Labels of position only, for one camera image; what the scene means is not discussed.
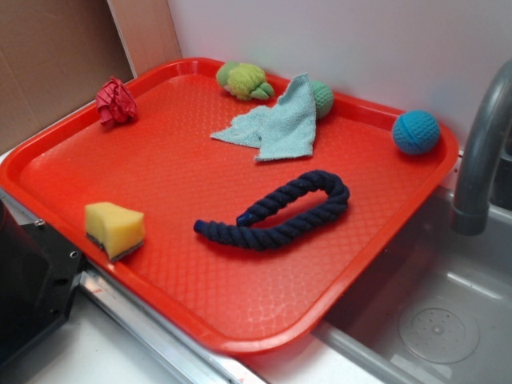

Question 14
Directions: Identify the red paper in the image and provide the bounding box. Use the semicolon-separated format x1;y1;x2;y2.
95;77;138;126

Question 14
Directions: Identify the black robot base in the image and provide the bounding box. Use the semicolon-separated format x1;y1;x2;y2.
1;204;84;368

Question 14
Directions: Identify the red plastic tray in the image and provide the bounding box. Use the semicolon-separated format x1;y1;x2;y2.
1;58;458;355

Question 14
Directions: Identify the light blue towel cloth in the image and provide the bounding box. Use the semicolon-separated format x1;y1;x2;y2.
210;74;316;162

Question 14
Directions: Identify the green plush toy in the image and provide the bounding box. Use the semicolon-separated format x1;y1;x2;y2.
216;61;275;101

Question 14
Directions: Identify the green textured ball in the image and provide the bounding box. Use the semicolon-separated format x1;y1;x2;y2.
311;81;334;120

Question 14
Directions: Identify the yellow sponge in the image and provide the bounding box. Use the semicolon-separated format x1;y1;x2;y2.
84;202;146;262

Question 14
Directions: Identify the blue textured ball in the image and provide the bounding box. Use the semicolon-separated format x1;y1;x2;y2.
391;110;441;155

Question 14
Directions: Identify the grey sink basin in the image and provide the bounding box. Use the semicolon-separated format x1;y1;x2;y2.
314;189;511;383

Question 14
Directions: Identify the grey faucet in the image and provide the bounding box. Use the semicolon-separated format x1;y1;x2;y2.
450;61;511;236

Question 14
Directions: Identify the cardboard panel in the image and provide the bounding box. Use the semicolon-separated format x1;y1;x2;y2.
1;1;182;153

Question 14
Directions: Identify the dark blue rope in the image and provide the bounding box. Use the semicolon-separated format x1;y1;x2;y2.
194;169;351;252

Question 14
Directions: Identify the metal rail strip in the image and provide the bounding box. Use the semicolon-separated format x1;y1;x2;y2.
0;187;249;384

